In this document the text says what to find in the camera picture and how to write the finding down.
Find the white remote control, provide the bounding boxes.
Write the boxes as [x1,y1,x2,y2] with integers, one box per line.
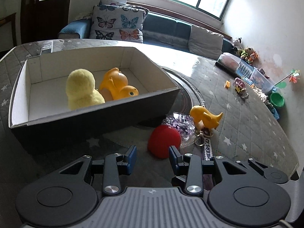
[39,40,54,54]

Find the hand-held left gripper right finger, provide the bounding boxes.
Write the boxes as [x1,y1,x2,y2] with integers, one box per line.
[169,146,250,197]

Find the red round case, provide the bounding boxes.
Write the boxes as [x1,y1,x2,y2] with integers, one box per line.
[147,125,182,159]

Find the small butterfly print pillow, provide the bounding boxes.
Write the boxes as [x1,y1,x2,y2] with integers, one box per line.
[98,0,130,7]

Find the yellow plush chick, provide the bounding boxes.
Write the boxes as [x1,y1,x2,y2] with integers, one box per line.
[65,68,105,111]

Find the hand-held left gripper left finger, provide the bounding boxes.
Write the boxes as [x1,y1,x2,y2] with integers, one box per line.
[58,145,137,196]

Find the small orange rubber duck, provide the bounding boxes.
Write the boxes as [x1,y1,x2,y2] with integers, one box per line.
[189,105,224,130]

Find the light grey cushion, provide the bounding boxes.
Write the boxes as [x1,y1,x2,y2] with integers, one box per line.
[188,24,224,60]

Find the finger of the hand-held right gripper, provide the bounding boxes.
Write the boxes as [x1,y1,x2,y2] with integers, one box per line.
[235,158,270,175]

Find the green plastic bowl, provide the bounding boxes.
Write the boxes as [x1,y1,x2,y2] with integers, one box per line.
[269,92,285,108]

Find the plastic box with pink contents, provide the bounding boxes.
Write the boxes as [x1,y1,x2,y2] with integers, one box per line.
[217,53,241,70]

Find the black and white plush toy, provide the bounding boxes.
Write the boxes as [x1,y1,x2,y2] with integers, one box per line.
[232,37,243,53]

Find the colourful pinwheel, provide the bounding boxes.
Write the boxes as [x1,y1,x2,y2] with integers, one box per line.
[274,69,301,88]

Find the dark teal sofa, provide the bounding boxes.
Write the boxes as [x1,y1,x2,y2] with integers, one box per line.
[58,12,235,61]

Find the wooden side table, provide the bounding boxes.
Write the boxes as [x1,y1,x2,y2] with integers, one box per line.
[0,13,18,53]

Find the round glass turntable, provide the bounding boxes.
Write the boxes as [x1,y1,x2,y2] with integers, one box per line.
[133,68,207,130]

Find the keychain with strap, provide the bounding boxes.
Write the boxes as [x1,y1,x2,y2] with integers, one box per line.
[195,127,214,163]

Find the beige crumpled cloth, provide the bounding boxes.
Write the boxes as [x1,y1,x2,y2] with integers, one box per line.
[252,88,269,103]

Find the clear box with blue pattern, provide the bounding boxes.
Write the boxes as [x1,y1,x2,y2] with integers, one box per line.
[237,62,256,81]

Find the small toy car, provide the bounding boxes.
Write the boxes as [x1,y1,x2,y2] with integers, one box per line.
[235,87,249,99]

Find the purple glitter bag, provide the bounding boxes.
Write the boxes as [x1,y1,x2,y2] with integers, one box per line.
[161,112,199,149]

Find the large orange rubber duck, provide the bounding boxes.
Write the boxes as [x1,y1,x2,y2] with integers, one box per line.
[98,67,139,101]

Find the dark wooden door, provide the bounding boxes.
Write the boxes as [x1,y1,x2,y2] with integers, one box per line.
[20,0,74,44]

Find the large butterfly print pillow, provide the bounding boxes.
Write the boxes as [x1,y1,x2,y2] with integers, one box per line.
[89,5,150,44]

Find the yellow green plush toy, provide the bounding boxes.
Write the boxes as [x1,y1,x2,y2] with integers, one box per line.
[240,47,250,61]

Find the grey cardboard box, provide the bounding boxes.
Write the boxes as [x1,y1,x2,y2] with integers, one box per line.
[8,46,181,152]

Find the orange plush toy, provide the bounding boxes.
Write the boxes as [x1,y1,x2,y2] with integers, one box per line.
[248,50,259,63]

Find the clear plastic storage box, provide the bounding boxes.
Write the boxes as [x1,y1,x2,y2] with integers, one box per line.
[250,68,275,94]

